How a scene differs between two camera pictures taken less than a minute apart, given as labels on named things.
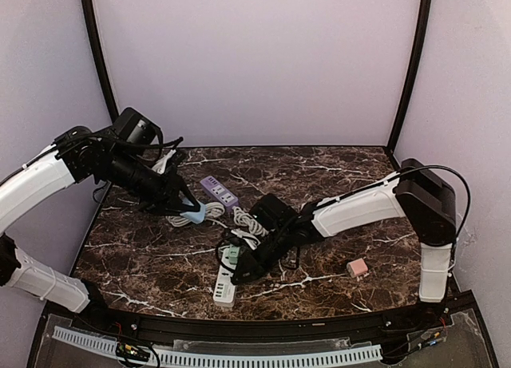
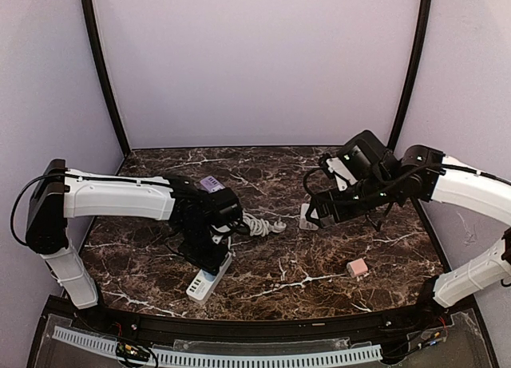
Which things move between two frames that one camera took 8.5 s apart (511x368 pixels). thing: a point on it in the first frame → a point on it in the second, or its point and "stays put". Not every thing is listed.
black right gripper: [261, 255] → [316, 207]
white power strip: [224, 293] → [204, 282]
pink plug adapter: [357, 267] stays put
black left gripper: [168, 191] → [215, 260]
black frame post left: [97, 49] stays put
